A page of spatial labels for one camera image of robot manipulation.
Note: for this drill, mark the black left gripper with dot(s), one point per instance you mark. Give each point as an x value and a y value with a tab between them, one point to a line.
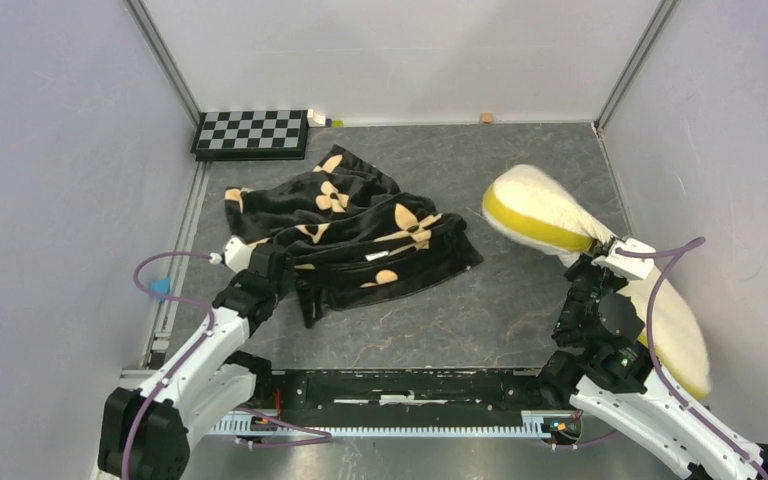
287	278

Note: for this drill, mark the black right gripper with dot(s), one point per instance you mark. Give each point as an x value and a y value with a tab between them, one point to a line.
584	261

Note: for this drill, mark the black floral pillowcase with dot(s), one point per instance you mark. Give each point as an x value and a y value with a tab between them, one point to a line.
354	236

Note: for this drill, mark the white yellow pillow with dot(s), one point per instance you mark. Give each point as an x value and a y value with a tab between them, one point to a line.
531	208

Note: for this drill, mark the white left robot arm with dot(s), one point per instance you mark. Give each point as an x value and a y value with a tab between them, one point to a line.
149	432

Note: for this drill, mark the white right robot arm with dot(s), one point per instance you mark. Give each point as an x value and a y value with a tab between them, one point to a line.
602	369

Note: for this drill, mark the blue small object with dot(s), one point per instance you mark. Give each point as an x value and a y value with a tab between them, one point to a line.
160	289

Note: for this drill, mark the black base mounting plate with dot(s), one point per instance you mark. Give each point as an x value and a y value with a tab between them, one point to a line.
411	398

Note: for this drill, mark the black grey checkerboard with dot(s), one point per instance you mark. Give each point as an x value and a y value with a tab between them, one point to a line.
251	135

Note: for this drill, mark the small white block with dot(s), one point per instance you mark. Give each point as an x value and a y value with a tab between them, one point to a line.
316	119

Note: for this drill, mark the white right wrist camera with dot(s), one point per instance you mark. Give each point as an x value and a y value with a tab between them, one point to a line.
626	257

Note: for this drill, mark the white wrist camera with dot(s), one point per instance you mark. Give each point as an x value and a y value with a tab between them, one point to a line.
236	254
626	257

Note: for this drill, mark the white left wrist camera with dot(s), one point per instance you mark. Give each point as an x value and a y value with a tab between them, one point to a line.
236	254

